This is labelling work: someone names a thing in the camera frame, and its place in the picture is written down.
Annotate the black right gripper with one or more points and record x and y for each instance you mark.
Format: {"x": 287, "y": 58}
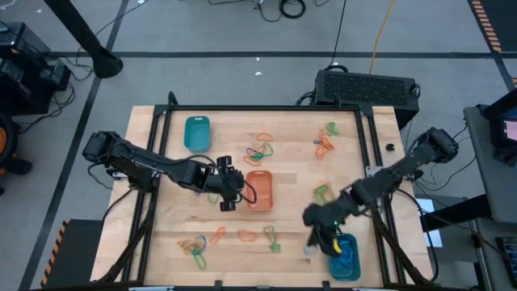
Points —
{"x": 329, "y": 216}

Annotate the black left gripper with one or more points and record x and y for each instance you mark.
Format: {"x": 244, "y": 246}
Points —
{"x": 224, "y": 182}

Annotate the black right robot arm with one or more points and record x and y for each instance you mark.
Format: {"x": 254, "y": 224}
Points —
{"x": 404, "y": 165}

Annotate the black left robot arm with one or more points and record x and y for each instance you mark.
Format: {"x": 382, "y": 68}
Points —
{"x": 141, "y": 161}

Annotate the blue plastic basket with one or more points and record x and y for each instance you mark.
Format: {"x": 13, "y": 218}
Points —
{"x": 333, "y": 275}

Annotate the orange plastic basket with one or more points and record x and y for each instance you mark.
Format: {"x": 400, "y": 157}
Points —
{"x": 260, "y": 194}

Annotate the teal plastic basket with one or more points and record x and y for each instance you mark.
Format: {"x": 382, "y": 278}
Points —
{"x": 197, "y": 135}

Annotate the black computer tower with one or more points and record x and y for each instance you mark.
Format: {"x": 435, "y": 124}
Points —
{"x": 363, "y": 95}

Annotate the black mat hazard stripes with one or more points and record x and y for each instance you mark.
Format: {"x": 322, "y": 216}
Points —
{"x": 81, "y": 254}
{"x": 505, "y": 20}

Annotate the dark grey desk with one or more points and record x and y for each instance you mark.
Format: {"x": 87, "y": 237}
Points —
{"x": 486, "y": 266}

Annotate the black pole stand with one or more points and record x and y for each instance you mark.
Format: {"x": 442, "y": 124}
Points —
{"x": 105, "y": 64}

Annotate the black keyboard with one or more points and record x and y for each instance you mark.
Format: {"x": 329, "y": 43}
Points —
{"x": 509, "y": 258}

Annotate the black monitor pink screen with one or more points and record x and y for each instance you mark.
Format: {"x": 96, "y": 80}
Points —
{"x": 498, "y": 121}

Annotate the orange black wheeled machine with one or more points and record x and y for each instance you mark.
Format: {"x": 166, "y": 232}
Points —
{"x": 8, "y": 161}

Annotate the black equipment rack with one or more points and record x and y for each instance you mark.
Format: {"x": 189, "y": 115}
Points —
{"x": 24, "y": 81}

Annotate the black aluminium table frame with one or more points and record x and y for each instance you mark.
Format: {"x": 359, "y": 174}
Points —
{"x": 262, "y": 108}

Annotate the silver metal bracket plate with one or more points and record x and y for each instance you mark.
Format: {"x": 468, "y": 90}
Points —
{"x": 371, "y": 171}

